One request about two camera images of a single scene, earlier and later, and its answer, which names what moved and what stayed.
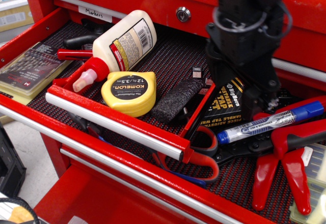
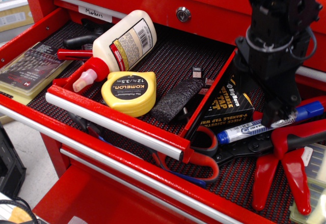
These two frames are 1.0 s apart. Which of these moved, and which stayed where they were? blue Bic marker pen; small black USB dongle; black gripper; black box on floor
Moved: black gripper
Stayed: blue Bic marker pen; small black USB dongle; black box on floor
